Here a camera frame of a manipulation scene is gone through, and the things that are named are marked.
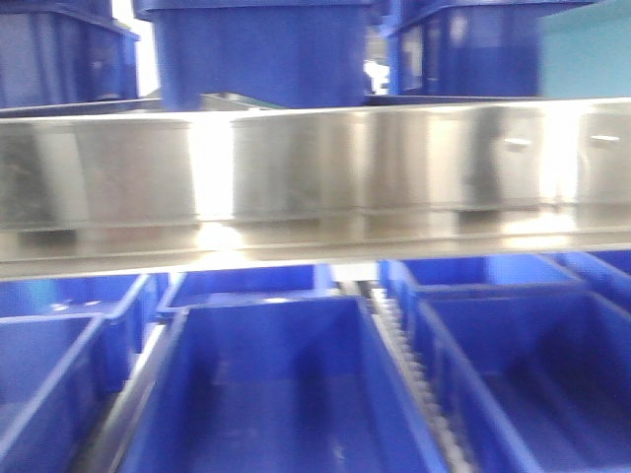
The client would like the light teal plastic bin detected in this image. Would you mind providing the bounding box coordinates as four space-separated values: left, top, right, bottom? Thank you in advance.
540 1 630 99

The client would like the blue bin lower shelf centre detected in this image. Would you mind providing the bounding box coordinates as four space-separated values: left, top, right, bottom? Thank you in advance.
120 297 447 472

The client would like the blue bin shelf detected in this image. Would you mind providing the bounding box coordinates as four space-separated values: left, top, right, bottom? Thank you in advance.
120 297 447 472
1 274 160 472
407 292 630 472

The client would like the blue bin lower shelf right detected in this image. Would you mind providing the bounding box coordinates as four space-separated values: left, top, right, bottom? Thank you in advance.
407 292 630 472

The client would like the blue bin lower shelf left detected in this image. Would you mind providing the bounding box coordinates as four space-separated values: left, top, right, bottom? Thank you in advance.
1 274 160 472

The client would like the blue bin lower left stack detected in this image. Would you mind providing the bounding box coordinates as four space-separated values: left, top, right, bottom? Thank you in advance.
133 1 371 110

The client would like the blue bin stack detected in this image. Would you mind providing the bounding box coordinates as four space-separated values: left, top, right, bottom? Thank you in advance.
386 1 588 98
1 1 139 108
133 1 371 110

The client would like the blue bin lower right stack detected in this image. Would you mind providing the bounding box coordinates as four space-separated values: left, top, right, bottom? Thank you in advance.
386 1 588 98

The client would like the white roller track right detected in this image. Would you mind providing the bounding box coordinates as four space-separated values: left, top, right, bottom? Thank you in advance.
339 279 479 473

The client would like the blue bin upper left stack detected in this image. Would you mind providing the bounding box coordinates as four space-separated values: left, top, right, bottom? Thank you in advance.
1 1 139 108

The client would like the steel shelf front rail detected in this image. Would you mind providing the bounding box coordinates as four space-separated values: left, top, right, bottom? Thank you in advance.
1 96 630 280

